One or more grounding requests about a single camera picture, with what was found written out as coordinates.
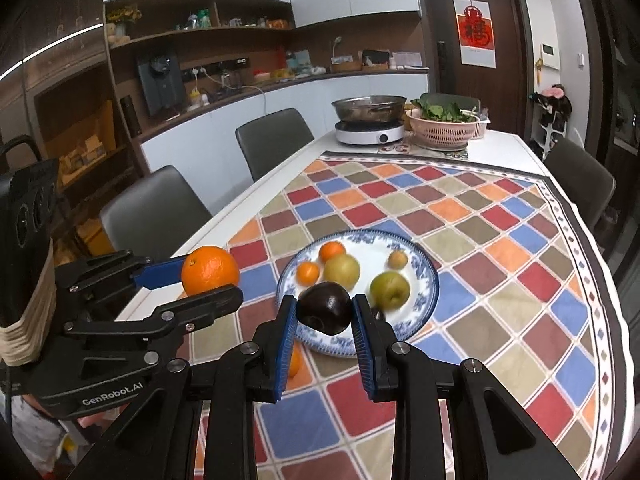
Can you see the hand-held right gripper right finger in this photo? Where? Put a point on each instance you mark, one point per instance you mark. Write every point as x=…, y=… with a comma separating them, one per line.
x=362, y=345

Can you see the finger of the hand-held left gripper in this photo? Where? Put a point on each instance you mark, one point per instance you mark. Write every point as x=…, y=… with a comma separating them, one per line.
x=210, y=302
x=160, y=272

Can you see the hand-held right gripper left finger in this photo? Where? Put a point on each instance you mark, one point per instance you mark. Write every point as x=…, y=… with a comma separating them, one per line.
x=285, y=340

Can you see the large orange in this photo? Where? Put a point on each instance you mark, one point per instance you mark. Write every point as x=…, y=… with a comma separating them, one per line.
x=207, y=267

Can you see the dark purple plum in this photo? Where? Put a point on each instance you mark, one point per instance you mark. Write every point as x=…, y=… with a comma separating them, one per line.
x=325, y=307

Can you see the green apple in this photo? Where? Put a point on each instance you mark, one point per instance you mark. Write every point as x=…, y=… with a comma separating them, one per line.
x=342, y=269
x=390, y=290

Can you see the small orange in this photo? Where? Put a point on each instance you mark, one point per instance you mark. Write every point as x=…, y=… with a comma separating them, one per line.
x=308, y=273
x=296, y=360
x=332, y=251

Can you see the blue patterned white plate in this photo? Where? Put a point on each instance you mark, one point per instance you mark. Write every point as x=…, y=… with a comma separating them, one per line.
x=370, y=245

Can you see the grey dining chair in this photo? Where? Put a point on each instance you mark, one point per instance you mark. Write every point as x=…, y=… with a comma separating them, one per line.
x=580, y=180
x=275, y=140
x=155, y=210
x=470, y=101

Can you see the small yellow fruit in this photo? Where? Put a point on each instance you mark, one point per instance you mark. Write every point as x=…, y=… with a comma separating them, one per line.
x=397, y=260

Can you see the colourful checkered tablecloth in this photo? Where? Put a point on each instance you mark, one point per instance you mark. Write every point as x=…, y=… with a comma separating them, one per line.
x=450, y=240

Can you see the black thermos bottle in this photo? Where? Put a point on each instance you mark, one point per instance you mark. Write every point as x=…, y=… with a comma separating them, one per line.
x=130, y=116

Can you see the black water dispenser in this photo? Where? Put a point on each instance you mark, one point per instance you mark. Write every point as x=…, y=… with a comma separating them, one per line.
x=161, y=85

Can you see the person's patterned clothing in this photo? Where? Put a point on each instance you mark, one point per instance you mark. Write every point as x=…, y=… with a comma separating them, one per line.
x=35, y=435

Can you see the white induction cooker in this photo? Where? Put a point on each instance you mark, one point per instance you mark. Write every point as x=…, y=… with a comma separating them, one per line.
x=370, y=134

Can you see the pink plastic basket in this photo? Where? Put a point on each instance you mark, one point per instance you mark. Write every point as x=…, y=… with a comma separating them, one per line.
x=437, y=134

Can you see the yellow flower bouquet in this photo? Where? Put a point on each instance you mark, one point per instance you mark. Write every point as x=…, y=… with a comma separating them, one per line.
x=124, y=14

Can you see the steel hot pot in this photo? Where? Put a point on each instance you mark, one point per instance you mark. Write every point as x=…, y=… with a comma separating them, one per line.
x=367, y=109

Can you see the white plastic basket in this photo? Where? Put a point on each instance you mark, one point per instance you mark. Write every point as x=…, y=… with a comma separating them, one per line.
x=481, y=127

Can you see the green leafy vegetables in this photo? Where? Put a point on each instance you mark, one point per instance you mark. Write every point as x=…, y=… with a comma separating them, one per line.
x=440, y=109

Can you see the dark brown door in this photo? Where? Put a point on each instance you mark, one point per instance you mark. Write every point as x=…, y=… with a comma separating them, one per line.
x=510, y=90

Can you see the pink plush toy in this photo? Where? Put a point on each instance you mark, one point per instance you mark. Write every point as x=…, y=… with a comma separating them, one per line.
x=554, y=91

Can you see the red and white door poster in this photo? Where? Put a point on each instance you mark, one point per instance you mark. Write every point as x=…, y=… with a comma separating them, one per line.
x=475, y=32

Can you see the white wall intercom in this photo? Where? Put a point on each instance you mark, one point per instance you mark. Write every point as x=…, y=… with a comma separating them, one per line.
x=551, y=56

